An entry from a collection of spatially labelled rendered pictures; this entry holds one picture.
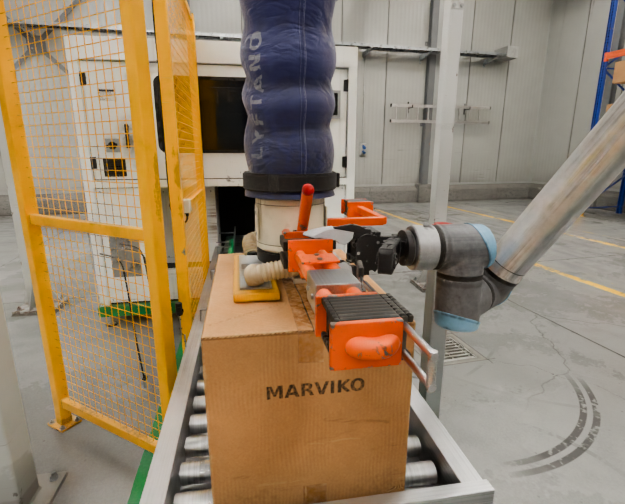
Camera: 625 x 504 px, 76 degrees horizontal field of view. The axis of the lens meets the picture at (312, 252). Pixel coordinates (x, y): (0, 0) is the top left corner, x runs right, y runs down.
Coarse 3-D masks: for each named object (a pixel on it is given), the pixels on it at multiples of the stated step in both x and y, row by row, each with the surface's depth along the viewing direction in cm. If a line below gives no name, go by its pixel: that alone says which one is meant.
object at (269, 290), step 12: (252, 252) 108; (240, 264) 105; (240, 276) 95; (240, 288) 87; (252, 288) 88; (264, 288) 88; (276, 288) 89; (240, 300) 85; (252, 300) 86; (264, 300) 86
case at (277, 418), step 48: (288, 288) 95; (240, 336) 71; (288, 336) 73; (240, 384) 74; (288, 384) 75; (336, 384) 77; (384, 384) 79; (240, 432) 76; (288, 432) 78; (336, 432) 80; (384, 432) 82; (240, 480) 79; (288, 480) 81; (336, 480) 83; (384, 480) 85
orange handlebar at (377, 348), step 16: (336, 224) 106; (368, 224) 108; (304, 256) 67; (320, 256) 67; (304, 272) 62; (352, 288) 53; (384, 336) 39; (352, 352) 38; (368, 352) 38; (384, 352) 38
